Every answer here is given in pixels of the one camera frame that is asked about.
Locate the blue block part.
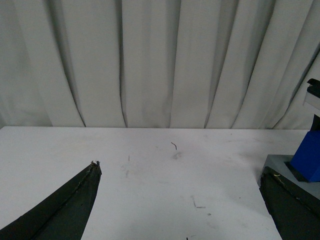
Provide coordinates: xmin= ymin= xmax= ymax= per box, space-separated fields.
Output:
xmin=290 ymin=130 xmax=320 ymax=182

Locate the gray base block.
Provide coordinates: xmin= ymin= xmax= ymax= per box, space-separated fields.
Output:
xmin=258 ymin=154 xmax=320 ymax=200

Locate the white pleated curtain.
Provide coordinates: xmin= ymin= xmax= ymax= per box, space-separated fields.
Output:
xmin=0 ymin=0 xmax=320 ymax=129

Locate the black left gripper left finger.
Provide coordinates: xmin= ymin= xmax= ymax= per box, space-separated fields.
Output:
xmin=0 ymin=161 xmax=102 ymax=240

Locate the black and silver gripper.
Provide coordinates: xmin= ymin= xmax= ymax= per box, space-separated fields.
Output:
xmin=303 ymin=78 xmax=320 ymax=131

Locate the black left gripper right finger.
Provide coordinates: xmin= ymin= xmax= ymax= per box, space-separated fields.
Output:
xmin=259 ymin=166 xmax=320 ymax=240

